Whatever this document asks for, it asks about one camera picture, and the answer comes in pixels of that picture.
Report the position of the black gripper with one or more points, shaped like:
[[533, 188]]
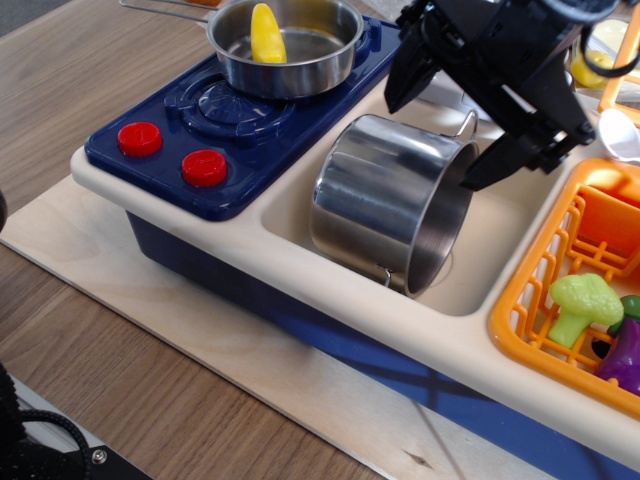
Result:
[[508, 57]]

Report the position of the steel pot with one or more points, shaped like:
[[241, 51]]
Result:
[[389, 201]]

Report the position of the beige toy kitchen sink unit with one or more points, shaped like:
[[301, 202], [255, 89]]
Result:
[[458, 348]]

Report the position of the white toy faucet base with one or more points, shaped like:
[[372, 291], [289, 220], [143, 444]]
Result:
[[442, 90]]

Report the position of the steel saucepan on stove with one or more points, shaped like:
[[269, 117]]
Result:
[[320, 40]]

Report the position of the white plastic spoon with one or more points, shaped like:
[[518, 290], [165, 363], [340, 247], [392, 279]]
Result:
[[618, 136]]

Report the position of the orange dish rack basket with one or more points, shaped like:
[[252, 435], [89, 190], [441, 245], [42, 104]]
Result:
[[593, 227]]

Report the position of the yellow toy corn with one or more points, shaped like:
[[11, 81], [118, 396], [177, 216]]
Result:
[[267, 44]]

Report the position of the green toy broccoli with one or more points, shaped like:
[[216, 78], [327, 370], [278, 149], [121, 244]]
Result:
[[583, 300]]

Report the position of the red stove knob right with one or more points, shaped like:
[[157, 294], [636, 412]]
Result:
[[204, 168]]

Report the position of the red stove knob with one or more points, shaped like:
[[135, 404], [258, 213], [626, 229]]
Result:
[[204, 168], [139, 139]]

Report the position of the blue toy stove top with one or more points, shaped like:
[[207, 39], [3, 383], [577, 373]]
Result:
[[260, 139]]

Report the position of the purple toy eggplant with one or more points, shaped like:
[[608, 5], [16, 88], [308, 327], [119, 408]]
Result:
[[622, 360]]

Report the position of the red stove knob left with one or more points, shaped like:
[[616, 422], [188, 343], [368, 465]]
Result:
[[139, 139]]

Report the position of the plywood base board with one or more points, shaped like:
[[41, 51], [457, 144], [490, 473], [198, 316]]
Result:
[[188, 386]]

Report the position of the black metal bracket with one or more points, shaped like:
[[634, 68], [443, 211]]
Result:
[[103, 463]]

